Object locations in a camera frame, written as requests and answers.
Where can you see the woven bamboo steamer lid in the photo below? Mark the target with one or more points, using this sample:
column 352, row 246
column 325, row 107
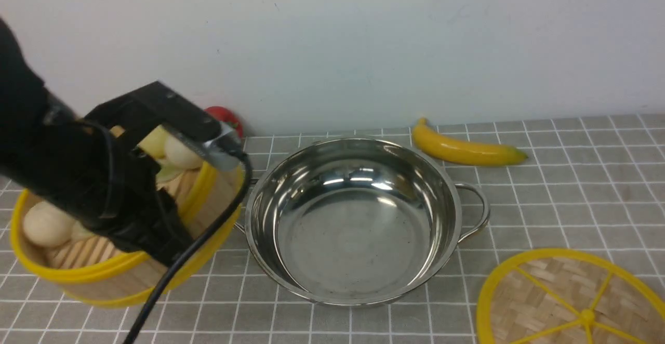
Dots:
column 556, row 295

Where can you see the yellow-green round bun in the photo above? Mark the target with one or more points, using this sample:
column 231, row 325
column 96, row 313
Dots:
column 154, row 143

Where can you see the stainless steel two-handled pot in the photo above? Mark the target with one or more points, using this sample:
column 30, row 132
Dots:
column 358, row 221

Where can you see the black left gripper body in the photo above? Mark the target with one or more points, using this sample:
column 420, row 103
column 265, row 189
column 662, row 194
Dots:
column 82, row 168

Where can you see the red bell pepper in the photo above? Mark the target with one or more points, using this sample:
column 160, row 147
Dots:
column 225, row 115

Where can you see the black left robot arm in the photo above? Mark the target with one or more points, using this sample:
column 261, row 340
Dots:
column 21, row 89

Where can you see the yellow banana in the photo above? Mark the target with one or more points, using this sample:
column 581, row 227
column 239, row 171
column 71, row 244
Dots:
column 463, row 152

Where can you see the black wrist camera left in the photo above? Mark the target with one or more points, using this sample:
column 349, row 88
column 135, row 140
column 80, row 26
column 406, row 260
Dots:
column 140, row 111

